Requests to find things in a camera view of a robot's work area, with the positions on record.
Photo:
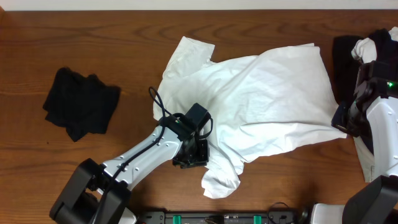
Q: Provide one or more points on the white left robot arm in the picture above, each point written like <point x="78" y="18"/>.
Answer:
<point x="100" y="193"/>

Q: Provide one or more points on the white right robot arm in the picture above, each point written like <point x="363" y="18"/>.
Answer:
<point x="373" y="113"/>

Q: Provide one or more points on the white garment in pile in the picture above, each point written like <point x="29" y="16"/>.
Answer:
<point x="381" y="45"/>

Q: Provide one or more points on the white t-shirt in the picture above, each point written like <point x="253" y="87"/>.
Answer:
<point x="261" y="105"/>

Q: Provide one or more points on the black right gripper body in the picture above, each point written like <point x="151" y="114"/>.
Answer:
<point x="350" y="118"/>

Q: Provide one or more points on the folded black garment left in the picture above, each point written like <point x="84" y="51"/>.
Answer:
<point x="80" y="104"/>

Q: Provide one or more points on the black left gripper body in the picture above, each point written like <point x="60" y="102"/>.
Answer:
<point x="193" y="160"/>

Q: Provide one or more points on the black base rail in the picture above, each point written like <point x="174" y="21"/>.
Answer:
<point x="284" y="216"/>

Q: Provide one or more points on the black garment pile right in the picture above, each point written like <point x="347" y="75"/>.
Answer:
<point x="346" y="67"/>

